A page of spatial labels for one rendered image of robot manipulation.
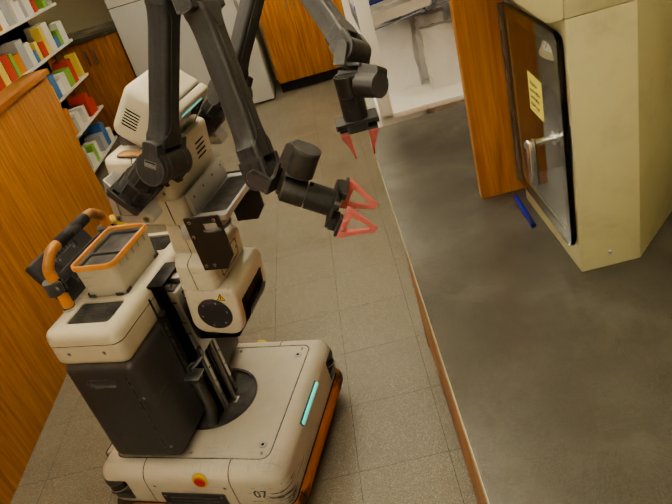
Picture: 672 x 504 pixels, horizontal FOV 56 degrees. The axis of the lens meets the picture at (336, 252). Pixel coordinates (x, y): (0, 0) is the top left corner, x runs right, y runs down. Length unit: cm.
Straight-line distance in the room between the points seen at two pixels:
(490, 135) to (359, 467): 123
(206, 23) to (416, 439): 153
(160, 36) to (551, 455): 103
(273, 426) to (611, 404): 127
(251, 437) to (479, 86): 125
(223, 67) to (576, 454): 91
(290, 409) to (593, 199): 125
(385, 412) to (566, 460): 148
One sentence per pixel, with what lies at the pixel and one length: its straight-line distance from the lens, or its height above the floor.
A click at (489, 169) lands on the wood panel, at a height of 101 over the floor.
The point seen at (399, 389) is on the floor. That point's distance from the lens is 245.
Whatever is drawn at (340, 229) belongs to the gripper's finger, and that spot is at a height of 109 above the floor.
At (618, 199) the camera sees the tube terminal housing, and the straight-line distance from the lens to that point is 123.
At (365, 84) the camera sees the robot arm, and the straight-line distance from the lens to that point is 143.
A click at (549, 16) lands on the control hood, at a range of 107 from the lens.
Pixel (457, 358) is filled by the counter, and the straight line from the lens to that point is 112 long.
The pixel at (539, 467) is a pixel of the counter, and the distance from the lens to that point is 96.
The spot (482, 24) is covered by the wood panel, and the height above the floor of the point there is 134.
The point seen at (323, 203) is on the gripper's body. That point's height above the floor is 114.
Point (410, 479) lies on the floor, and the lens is 218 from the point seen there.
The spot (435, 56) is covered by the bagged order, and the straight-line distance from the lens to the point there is 238.
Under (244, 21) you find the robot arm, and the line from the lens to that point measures 179.
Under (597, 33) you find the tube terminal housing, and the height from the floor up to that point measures 138.
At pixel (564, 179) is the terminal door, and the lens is 119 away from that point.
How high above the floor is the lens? 169
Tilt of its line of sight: 30 degrees down
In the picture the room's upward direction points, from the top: 17 degrees counter-clockwise
